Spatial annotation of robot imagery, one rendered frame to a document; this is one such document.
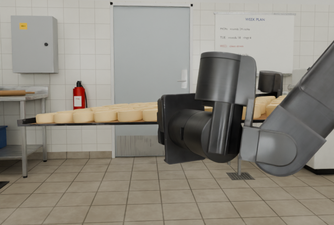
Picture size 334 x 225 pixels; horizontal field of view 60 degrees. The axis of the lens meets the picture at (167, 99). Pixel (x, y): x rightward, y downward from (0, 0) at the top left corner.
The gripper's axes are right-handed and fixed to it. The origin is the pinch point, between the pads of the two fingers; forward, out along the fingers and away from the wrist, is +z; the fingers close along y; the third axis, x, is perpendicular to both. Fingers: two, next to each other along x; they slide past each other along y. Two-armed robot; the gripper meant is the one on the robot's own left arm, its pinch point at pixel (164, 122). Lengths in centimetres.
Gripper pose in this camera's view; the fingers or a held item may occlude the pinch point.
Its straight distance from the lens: 51.6
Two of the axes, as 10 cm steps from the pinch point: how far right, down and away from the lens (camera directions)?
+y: 0.4, 10.0, 0.4
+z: -3.5, -0.2, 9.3
